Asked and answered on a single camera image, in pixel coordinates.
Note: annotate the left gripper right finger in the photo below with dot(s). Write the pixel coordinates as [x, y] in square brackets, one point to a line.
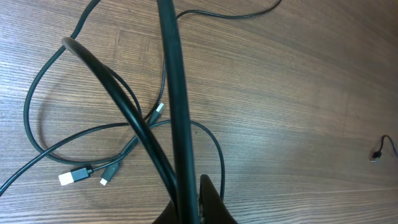
[214, 210]

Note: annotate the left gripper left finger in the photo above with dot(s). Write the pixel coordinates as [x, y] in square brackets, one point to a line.
[168, 216]

